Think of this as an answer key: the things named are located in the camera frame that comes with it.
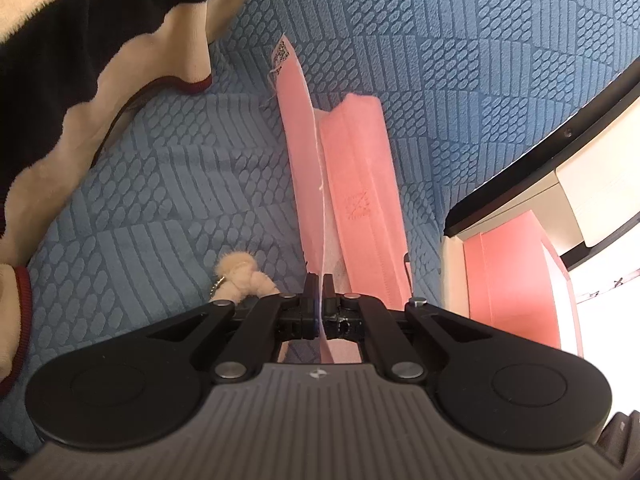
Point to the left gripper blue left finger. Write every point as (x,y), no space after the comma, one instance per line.
(310,304)

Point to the pink plastic bag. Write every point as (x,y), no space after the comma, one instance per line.
(316,219)

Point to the striped fleece blanket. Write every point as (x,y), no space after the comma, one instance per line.
(68,70)

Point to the pink open cardboard box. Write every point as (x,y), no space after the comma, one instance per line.
(517,283)

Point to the blue textured floor chair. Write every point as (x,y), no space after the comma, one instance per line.
(141,140)

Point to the white folding chair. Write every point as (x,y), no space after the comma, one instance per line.
(581,181)

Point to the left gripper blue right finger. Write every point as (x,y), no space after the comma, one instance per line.
(328,304)

